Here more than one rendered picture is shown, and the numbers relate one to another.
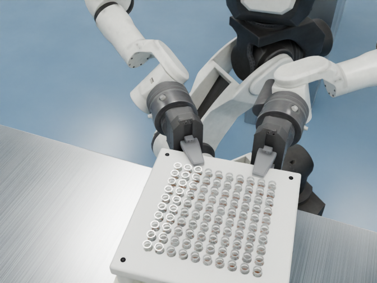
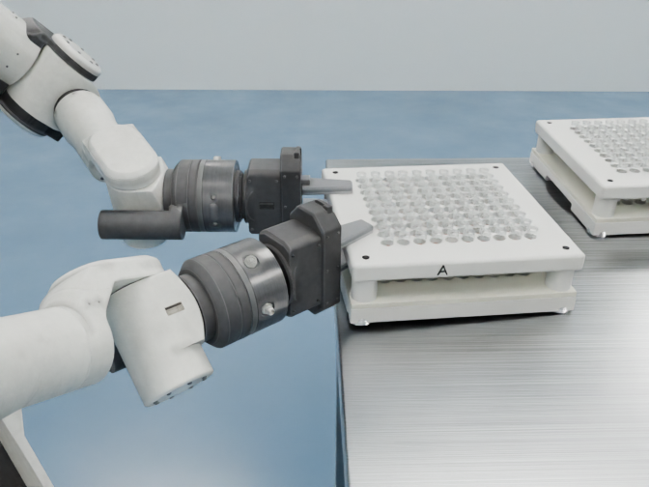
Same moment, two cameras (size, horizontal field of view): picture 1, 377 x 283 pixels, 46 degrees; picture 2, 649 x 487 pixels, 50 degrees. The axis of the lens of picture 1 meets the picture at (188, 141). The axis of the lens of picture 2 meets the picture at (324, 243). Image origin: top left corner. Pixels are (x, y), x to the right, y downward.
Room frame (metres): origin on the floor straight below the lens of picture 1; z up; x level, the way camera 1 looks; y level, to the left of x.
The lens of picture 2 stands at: (0.82, 0.57, 1.28)
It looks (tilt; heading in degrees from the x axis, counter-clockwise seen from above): 30 degrees down; 248
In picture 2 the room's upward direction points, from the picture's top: straight up
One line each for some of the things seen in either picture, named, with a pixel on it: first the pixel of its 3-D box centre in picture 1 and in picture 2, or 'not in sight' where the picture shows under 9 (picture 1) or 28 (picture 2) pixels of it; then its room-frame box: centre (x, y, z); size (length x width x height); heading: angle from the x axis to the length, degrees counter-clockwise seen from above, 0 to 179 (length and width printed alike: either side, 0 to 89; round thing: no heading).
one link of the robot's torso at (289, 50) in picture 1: (263, 55); not in sight; (1.05, -0.21, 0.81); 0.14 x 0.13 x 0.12; 29
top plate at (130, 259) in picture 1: (213, 219); (437, 214); (0.42, -0.04, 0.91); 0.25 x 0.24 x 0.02; 75
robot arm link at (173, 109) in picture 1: (178, 126); (278, 274); (0.64, 0.02, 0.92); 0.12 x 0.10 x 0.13; 17
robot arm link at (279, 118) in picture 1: (276, 136); (252, 195); (0.61, -0.16, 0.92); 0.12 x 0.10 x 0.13; 157
